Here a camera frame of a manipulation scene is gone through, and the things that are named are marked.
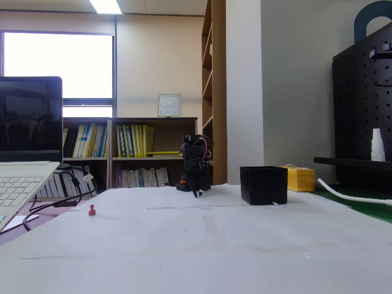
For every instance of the small red pawn piece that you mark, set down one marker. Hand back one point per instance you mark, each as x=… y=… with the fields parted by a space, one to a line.
x=92 y=210

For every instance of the white paper slip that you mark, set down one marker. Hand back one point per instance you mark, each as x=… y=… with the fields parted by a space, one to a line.
x=18 y=222

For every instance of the low dark wooden bookshelf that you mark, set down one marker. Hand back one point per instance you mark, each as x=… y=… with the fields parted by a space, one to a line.
x=165 y=134
x=87 y=160

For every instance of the dark blue arch panel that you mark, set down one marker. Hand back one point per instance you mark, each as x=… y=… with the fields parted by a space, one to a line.
x=361 y=18

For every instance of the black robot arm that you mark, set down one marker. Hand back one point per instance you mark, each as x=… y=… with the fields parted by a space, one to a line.
x=191 y=147

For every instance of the framed white certificate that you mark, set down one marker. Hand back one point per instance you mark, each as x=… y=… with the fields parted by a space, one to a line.
x=169 y=105

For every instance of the rectangular ceiling light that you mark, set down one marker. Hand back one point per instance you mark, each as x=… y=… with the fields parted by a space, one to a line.
x=105 y=6

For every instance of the flat lying yellow book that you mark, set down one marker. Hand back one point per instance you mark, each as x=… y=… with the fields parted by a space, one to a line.
x=162 y=152

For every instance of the black square container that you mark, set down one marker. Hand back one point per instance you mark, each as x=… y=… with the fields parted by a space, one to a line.
x=263 y=183

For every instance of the tall brown wooden bookshelf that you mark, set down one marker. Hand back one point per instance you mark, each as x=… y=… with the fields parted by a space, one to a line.
x=219 y=92

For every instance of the white pegboard clip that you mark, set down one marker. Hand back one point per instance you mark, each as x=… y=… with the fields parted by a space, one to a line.
x=387 y=46
x=372 y=54

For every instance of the white taped paper cover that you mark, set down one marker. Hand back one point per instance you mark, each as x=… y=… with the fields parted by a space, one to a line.
x=196 y=251

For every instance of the white laptop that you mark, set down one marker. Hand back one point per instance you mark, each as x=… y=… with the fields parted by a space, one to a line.
x=27 y=122

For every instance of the window with dark frame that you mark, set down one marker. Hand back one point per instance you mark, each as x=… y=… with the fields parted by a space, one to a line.
x=58 y=64

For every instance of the thick standing yellow book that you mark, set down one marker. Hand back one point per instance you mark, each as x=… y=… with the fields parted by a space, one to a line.
x=149 y=141

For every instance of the green desk mat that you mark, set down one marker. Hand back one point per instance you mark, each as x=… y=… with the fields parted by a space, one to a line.
x=361 y=208

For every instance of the black pegboard with shelf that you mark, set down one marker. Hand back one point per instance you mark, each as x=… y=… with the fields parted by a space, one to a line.
x=358 y=107

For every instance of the yellow cardboard box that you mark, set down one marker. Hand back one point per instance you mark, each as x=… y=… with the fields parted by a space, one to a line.
x=301 y=180

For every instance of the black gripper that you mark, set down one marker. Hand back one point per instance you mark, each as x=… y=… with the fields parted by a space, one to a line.
x=195 y=170

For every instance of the white dropper bottle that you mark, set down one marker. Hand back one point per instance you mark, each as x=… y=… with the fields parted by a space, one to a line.
x=377 y=145

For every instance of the orange black table clamp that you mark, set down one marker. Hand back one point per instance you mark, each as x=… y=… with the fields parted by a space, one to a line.
x=183 y=182

